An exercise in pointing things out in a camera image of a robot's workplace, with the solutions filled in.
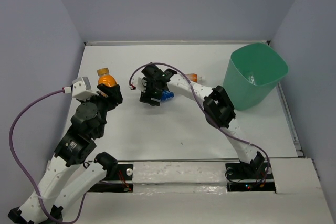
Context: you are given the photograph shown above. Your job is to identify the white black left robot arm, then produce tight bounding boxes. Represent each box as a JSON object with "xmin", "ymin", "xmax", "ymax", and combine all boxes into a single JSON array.
[{"xmin": 8, "ymin": 84, "xmax": 123, "ymax": 223}]

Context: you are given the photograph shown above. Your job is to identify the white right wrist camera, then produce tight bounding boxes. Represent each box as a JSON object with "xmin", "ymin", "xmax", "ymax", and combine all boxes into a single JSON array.
[{"xmin": 129, "ymin": 77, "xmax": 145, "ymax": 92}]

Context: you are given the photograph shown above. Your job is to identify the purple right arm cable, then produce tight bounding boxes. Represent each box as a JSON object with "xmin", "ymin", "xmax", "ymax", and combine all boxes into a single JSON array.
[{"xmin": 128, "ymin": 62, "xmax": 271, "ymax": 185}]

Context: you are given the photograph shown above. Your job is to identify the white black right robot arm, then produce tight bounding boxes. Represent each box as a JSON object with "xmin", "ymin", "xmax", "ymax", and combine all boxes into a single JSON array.
[{"xmin": 134, "ymin": 63, "xmax": 267, "ymax": 178}]

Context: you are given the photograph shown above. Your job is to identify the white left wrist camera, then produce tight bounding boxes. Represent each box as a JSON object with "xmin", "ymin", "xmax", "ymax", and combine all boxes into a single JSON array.
[{"xmin": 62, "ymin": 77, "xmax": 98, "ymax": 101}]

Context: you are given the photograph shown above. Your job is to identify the long orange label bottle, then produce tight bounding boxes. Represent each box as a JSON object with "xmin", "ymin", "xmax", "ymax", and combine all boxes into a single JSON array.
[{"xmin": 186, "ymin": 73, "xmax": 205, "ymax": 83}]

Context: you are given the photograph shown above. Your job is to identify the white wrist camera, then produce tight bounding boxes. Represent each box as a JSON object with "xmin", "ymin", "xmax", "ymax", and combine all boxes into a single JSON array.
[
  {"xmin": 129, "ymin": 77, "xmax": 145, "ymax": 92},
  {"xmin": 62, "ymin": 77, "xmax": 98, "ymax": 101}
]

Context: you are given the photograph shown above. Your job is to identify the clear bottle green blue label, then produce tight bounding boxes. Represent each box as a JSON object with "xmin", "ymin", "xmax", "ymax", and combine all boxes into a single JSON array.
[{"xmin": 246, "ymin": 73, "xmax": 257, "ymax": 85}]

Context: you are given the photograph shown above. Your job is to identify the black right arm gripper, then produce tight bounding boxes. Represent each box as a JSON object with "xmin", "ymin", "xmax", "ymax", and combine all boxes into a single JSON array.
[{"xmin": 140, "ymin": 77, "xmax": 163, "ymax": 106}]

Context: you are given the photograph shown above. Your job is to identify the small orange juice bottle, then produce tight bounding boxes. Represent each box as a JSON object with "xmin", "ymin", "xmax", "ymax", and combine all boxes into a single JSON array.
[{"xmin": 97, "ymin": 68, "xmax": 117, "ymax": 87}]

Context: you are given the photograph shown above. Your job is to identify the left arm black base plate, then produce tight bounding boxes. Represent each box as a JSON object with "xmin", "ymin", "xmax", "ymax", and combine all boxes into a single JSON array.
[{"xmin": 89, "ymin": 163, "xmax": 134, "ymax": 193}]

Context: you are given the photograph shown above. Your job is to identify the green plastic bin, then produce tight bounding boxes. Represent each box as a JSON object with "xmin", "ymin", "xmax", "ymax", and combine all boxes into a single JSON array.
[{"xmin": 223, "ymin": 43, "xmax": 289, "ymax": 111}]

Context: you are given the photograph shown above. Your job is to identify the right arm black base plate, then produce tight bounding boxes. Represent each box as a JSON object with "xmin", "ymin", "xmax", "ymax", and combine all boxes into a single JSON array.
[{"xmin": 224, "ymin": 162, "xmax": 276, "ymax": 193}]

